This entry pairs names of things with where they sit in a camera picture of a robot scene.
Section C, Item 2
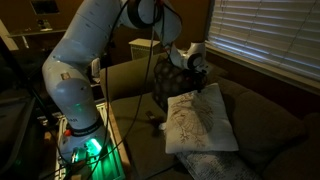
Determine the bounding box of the olive fabric sofa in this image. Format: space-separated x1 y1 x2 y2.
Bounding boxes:
99 49 320 180

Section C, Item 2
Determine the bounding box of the dark framed picture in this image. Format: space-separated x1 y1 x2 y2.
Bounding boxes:
29 0 61 16

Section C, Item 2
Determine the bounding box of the black cable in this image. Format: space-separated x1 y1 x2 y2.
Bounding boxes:
63 0 159 180
103 0 131 148

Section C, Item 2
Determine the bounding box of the black floral pattern pillow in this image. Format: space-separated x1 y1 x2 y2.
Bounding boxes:
152 56 208 113

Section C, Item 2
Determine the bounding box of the white cabinet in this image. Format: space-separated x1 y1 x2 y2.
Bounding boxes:
128 38 158 61

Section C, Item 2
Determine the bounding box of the olive sofa back cushion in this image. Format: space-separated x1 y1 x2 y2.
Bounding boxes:
204 61 231 89
261 112 320 180
218 77 306 174

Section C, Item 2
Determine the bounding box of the white leaf print pillow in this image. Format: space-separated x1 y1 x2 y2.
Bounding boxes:
164 83 240 155

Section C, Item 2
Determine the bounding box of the beige window sill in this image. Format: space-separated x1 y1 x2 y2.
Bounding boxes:
204 43 320 96

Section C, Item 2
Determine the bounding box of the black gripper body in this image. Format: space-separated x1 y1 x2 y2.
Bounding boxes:
190 64 210 84

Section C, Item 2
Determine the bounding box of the green lit robot base platform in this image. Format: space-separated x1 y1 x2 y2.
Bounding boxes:
54 101 126 180

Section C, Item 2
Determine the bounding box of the dark flat panel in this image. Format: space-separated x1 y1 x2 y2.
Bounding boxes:
0 96 38 174

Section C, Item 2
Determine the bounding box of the black remote control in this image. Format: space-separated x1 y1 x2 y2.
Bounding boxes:
145 110 158 122

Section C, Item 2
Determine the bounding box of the white crumpled cloth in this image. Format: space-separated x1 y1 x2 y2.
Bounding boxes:
89 58 101 80

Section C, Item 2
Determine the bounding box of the grey text print pillow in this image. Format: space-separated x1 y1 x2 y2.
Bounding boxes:
174 149 263 180

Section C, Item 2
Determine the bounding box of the small shelf ornament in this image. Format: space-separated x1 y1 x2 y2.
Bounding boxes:
36 19 53 32

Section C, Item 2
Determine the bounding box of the white window blind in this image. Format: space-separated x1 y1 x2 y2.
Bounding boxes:
208 0 320 83

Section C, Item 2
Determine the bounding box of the wooden board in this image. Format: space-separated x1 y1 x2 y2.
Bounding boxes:
104 101 133 171

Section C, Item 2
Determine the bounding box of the wall shelf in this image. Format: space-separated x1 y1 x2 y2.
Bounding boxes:
8 28 68 38

